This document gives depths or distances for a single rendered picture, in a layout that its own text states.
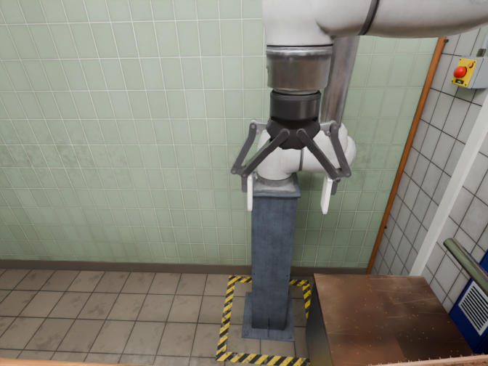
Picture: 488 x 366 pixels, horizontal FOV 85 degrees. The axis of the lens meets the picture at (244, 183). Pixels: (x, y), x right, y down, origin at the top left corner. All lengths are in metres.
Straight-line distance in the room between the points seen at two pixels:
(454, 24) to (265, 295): 1.42
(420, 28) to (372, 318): 1.11
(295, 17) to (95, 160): 1.59
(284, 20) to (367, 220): 1.64
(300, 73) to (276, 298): 1.38
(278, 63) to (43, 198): 1.97
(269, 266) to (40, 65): 1.53
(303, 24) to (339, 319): 1.12
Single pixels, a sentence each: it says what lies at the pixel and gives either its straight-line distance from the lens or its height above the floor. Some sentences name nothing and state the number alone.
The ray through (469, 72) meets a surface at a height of 1.46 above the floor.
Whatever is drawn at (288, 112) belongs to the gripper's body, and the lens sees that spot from 0.39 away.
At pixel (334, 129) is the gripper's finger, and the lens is 0.43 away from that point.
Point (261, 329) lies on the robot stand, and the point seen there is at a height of 0.01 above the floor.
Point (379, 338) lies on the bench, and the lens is 1.28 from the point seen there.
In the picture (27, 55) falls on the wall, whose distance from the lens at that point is 1.79.
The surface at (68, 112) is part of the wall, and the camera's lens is 1.76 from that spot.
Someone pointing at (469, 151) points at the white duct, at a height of 1.19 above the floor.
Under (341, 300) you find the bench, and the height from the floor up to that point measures 0.58.
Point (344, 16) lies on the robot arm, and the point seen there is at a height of 1.63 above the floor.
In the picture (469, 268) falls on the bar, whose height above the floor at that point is 1.17.
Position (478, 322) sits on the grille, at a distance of 1.36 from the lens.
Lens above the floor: 1.62
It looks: 30 degrees down
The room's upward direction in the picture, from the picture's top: 1 degrees counter-clockwise
